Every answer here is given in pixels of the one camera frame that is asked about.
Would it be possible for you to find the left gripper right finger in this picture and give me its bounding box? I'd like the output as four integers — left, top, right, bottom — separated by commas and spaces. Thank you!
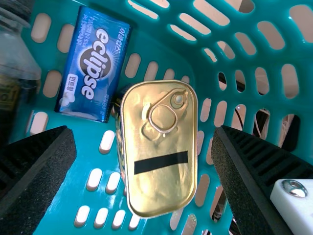
211, 125, 313, 235

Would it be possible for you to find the blue rectangular tin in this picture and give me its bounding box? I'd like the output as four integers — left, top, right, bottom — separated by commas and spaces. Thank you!
54, 5, 133, 123

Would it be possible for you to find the gold rectangular tin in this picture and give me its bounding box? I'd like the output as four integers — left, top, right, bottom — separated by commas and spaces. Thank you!
112, 80, 199, 218

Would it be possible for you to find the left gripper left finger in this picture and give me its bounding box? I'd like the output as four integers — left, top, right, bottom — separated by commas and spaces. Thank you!
0, 125, 77, 235

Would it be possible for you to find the teal shopping basket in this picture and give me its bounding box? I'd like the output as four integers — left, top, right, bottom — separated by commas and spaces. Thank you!
0, 0, 313, 235

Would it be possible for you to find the dark coffee bottle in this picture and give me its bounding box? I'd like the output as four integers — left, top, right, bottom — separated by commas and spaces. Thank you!
0, 0, 43, 149

